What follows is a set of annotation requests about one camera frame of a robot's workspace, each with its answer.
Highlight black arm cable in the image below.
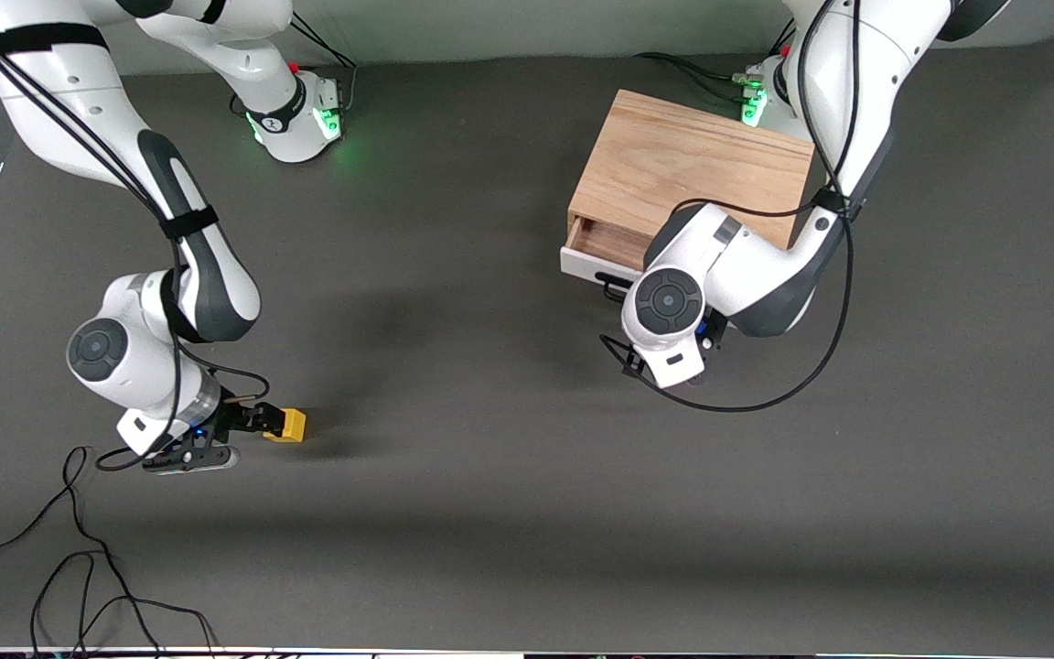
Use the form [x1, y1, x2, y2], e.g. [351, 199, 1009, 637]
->
[598, 0, 862, 414]
[0, 23, 272, 473]

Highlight dark grey table mat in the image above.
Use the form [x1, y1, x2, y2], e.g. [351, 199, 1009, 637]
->
[0, 32, 1054, 653]

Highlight black right arm base cables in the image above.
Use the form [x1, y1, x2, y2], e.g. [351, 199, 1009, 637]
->
[230, 11, 360, 118]

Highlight black arm base cables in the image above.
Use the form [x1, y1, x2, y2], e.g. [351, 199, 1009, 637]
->
[230, 11, 360, 118]
[634, 20, 798, 103]

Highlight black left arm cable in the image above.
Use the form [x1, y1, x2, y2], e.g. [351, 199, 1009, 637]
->
[598, 0, 862, 414]

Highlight black left arm base cables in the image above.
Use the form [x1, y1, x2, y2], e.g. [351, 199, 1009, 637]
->
[634, 20, 798, 103]

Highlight thin black loose cable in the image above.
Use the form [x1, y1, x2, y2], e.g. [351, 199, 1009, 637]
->
[0, 446, 164, 658]
[29, 549, 220, 658]

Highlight white drawer with black handle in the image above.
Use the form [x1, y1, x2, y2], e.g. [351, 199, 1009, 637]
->
[560, 215, 674, 305]

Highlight yellow wooden block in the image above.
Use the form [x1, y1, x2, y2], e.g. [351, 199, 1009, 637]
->
[263, 408, 307, 445]

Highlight wooden drawer cabinet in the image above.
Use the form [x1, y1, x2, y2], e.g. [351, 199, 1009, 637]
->
[566, 89, 816, 254]

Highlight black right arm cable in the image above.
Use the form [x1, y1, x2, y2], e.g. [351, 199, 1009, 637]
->
[0, 23, 272, 473]

